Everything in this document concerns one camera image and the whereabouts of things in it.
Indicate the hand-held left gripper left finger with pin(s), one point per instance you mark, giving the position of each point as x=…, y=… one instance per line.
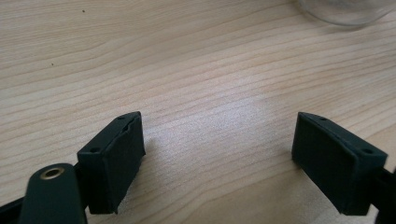
x=109, y=168

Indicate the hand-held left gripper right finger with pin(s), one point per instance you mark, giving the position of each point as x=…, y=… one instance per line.
x=333, y=168

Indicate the glass jar with wooden lid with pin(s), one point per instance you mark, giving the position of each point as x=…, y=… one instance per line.
x=345, y=11

